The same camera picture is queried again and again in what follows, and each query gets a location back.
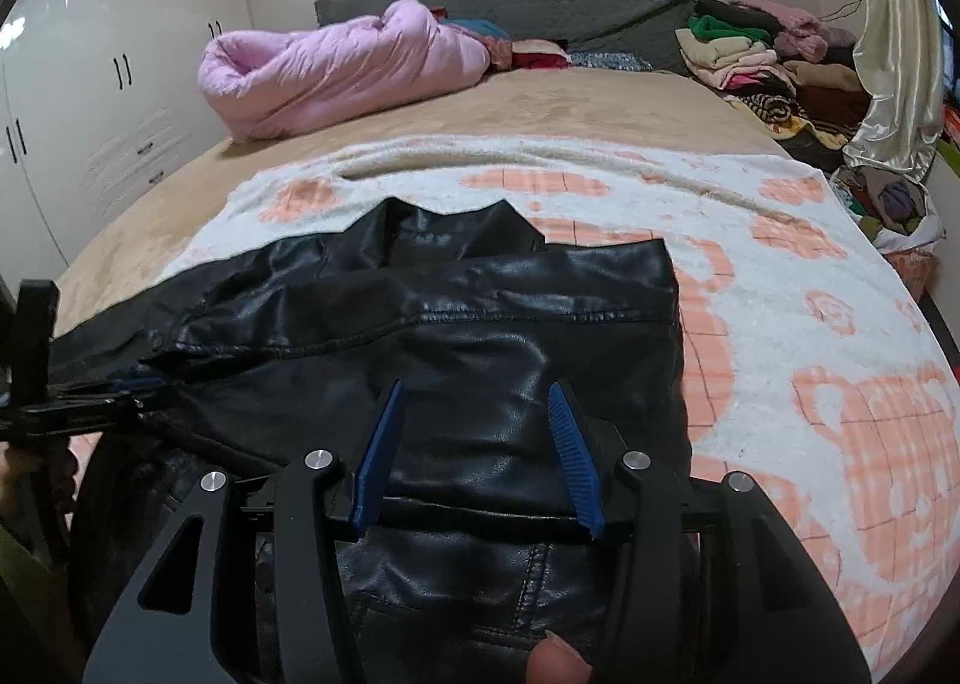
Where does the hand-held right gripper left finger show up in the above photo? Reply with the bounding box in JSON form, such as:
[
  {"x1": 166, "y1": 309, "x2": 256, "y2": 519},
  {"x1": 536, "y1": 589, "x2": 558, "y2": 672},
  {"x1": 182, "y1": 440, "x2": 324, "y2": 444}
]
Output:
[{"x1": 82, "y1": 379, "x2": 408, "y2": 684}]

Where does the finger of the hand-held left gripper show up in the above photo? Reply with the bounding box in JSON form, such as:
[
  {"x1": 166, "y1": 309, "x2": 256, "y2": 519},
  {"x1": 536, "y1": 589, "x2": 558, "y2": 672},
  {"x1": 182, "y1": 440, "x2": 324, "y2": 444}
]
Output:
[{"x1": 45, "y1": 373, "x2": 181, "y2": 426}]

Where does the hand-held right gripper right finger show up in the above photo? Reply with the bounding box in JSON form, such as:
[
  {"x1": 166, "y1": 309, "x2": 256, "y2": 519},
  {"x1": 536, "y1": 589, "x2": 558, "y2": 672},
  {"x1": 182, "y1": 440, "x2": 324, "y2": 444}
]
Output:
[{"x1": 547, "y1": 382, "x2": 875, "y2": 684}]

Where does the black leather jacket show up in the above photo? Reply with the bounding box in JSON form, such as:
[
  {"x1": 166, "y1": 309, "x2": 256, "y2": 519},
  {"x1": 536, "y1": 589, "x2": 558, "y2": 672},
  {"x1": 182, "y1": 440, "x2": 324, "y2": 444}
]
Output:
[{"x1": 52, "y1": 196, "x2": 695, "y2": 684}]

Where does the bag of mixed clothes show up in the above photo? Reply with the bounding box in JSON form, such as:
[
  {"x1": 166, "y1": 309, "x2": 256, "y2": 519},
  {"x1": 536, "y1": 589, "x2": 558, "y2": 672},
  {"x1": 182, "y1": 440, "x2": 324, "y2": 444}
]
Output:
[{"x1": 831, "y1": 163, "x2": 943, "y2": 254}]

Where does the pile of folded clothes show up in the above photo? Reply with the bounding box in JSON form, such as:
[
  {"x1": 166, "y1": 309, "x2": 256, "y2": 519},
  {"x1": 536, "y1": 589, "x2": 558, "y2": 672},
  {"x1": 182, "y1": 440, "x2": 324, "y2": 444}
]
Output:
[{"x1": 675, "y1": 0, "x2": 877, "y2": 154}]

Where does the person's right hand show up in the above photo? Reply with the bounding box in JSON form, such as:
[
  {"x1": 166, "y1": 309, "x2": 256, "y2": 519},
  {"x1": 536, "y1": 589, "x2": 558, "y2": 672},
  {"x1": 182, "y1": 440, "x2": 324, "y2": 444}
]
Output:
[{"x1": 525, "y1": 635, "x2": 595, "y2": 684}]

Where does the white and orange blanket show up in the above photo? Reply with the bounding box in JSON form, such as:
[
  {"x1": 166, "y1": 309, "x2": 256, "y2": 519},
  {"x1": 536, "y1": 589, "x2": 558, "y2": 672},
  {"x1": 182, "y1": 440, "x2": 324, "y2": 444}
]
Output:
[{"x1": 161, "y1": 135, "x2": 960, "y2": 684}]

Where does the white glossy wardrobe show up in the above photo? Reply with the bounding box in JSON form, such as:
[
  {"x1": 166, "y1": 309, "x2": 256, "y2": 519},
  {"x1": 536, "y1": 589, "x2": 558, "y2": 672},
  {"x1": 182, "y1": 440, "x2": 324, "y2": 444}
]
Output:
[{"x1": 0, "y1": 0, "x2": 257, "y2": 284}]

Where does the bed with tan sheet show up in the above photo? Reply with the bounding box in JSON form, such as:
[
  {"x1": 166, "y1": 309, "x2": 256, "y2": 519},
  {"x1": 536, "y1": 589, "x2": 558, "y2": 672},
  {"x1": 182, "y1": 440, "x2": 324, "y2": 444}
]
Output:
[{"x1": 52, "y1": 65, "x2": 826, "y2": 340}]

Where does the pink quilted comforter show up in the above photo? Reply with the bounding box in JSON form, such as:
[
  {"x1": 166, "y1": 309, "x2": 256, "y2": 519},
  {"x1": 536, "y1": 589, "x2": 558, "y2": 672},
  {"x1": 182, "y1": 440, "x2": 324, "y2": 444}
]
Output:
[{"x1": 197, "y1": 0, "x2": 493, "y2": 144}]

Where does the blue patterned cloth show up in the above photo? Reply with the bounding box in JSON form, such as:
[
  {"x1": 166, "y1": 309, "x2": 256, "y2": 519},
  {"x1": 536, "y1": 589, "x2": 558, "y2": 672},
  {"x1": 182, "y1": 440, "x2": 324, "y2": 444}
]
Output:
[{"x1": 568, "y1": 49, "x2": 655, "y2": 74}]

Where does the red cloth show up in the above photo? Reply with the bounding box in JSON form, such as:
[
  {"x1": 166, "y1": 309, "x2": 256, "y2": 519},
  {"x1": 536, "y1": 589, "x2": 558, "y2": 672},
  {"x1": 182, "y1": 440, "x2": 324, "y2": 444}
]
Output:
[{"x1": 513, "y1": 37, "x2": 571, "y2": 71}]

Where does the teal cloth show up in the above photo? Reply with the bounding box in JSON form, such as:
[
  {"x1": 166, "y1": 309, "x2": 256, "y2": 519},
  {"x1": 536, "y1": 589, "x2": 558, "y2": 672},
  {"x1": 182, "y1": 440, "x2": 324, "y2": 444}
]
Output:
[{"x1": 439, "y1": 16, "x2": 512, "y2": 46}]

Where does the grey padded headboard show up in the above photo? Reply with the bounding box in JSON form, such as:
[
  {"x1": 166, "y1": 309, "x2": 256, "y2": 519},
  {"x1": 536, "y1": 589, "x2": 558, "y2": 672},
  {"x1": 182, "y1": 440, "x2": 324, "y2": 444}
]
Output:
[{"x1": 313, "y1": 0, "x2": 707, "y2": 74}]

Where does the cream satin curtain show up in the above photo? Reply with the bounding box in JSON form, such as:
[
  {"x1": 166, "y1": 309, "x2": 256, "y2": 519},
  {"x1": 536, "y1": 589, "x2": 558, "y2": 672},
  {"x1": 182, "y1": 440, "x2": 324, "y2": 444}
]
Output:
[{"x1": 840, "y1": 0, "x2": 952, "y2": 176}]

